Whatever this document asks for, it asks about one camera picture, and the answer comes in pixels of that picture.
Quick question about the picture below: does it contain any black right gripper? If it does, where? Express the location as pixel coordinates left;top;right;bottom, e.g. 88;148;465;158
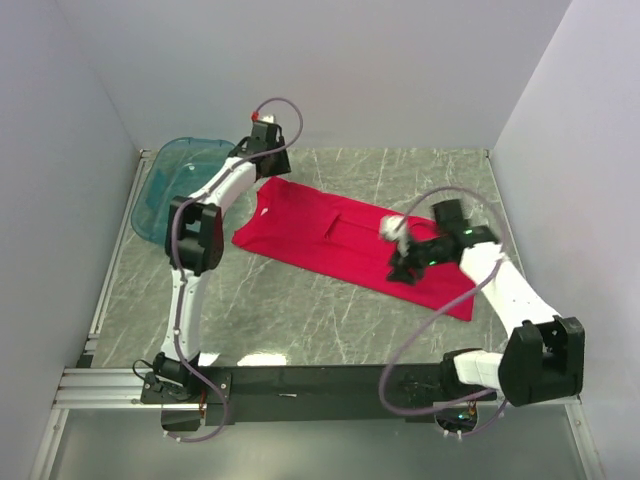
386;231;453;287

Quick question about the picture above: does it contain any red t shirt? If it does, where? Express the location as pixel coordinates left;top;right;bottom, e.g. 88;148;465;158
232;177;473;310

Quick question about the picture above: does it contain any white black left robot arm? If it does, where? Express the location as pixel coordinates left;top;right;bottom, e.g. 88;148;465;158
153;116;291;402

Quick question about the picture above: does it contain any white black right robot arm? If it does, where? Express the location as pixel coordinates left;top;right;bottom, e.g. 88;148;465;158
380;199;586;406

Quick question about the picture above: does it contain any teal translucent plastic bin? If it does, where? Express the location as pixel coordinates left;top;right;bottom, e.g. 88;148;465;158
131;137;235;247

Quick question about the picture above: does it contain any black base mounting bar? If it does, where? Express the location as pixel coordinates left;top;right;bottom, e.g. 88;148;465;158
138;357;499;432

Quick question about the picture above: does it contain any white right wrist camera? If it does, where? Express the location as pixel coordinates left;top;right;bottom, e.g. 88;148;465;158
379;215;409;246

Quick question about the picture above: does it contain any aluminium left side rail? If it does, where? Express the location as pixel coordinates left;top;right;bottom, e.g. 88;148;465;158
81;149;154;357

